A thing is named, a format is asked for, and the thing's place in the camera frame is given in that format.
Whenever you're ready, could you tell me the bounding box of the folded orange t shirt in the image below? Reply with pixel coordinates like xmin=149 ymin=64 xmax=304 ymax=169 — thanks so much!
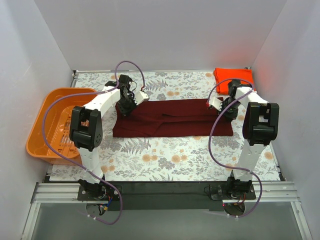
xmin=213 ymin=68 xmax=254 ymax=95

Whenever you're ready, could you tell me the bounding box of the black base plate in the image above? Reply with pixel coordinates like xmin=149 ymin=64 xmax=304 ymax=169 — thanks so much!
xmin=77 ymin=180 xmax=257 ymax=211

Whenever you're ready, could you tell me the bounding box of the maroon t shirt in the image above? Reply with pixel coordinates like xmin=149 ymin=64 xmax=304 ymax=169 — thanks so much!
xmin=112 ymin=99 xmax=218 ymax=138

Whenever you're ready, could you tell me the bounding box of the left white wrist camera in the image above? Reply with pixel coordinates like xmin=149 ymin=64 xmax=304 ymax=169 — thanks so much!
xmin=134 ymin=90 xmax=150 ymax=105

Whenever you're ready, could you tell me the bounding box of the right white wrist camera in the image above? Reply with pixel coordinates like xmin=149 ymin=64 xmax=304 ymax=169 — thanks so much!
xmin=207 ymin=97 xmax=223 ymax=111

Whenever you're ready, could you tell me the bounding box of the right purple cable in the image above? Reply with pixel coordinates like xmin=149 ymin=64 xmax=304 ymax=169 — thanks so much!
xmin=206 ymin=78 xmax=263 ymax=219

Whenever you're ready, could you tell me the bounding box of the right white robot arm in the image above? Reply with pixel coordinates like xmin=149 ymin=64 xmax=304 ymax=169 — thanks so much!
xmin=218 ymin=79 xmax=280 ymax=199

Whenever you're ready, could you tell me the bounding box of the floral table mat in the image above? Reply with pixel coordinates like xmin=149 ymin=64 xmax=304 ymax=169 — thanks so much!
xmin=49 ymin=71 xmax=283 ymax=182

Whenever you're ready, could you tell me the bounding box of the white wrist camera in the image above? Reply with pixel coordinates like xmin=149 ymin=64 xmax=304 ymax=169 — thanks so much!
xmin=134 ymin=90 xmax=150 ymax=105
xmin=207 ymin=97 xmax=223 ymax=111

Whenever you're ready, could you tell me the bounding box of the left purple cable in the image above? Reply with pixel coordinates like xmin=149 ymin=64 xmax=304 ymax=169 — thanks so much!
xmin=41 ymin=60 xmax=146 ymax=226

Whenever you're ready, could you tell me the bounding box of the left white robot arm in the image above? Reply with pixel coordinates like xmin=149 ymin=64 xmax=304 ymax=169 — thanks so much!
xmin=69 ymin=74 xmax=137 ymax=200

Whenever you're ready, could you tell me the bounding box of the purple cable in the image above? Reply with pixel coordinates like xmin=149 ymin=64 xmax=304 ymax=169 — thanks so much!
xmin=206 ymin=78 xmax=263 ymax=219
xmin=41 ymin=60 xmax=146 ymax=226

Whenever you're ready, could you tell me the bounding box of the orange plastic basket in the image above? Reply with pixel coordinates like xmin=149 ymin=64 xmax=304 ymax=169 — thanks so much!
xmin=26 ymin=87 xmax=96 ymax=166

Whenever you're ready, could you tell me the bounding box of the aluminium frame rail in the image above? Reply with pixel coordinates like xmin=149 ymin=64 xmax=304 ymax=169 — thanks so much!
xmin=31 ymin=181 xmax=300 ymax=203

